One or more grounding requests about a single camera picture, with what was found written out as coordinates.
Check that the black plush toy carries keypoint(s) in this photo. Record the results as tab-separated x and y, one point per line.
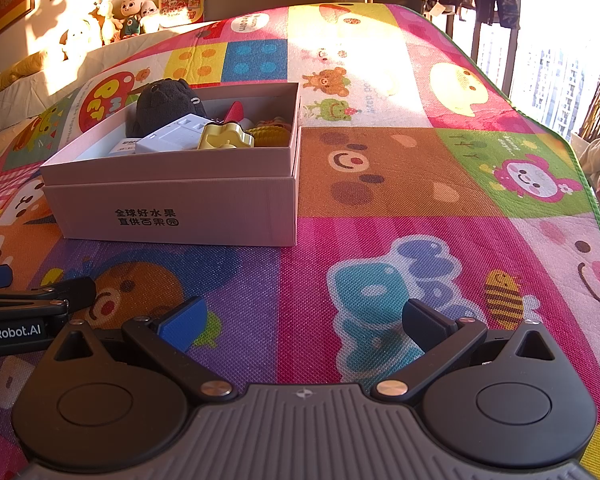
165	102

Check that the yellow plastic toy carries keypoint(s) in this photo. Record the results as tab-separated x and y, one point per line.
225	137

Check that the orange yellow toy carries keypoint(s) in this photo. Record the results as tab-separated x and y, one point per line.
272	135

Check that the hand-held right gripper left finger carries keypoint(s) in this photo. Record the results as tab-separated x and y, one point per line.
182	325

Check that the pale giraffe plush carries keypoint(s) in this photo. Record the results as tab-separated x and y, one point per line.
107	20

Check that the red printed card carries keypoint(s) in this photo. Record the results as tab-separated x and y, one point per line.
181	7

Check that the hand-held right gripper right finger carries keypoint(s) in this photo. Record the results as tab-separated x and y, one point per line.
425	325

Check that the cartoon boy doll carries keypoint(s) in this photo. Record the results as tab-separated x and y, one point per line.
130	15

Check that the yellow pillow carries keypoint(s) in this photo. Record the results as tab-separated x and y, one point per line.
15	72

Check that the pale plush toy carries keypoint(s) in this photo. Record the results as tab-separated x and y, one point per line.
80	37

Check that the red white foam stick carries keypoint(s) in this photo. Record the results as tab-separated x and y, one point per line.
236	112

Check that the white cardboard box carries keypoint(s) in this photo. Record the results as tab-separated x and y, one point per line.
180	200

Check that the white plastic tray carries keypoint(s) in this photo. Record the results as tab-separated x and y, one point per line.
172	137

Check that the small white plush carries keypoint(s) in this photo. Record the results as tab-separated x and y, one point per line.
150	16

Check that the colourful cartoon play mat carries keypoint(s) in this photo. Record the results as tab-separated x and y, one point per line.
380	185

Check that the white pillows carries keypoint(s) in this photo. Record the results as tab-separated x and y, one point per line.
40	90

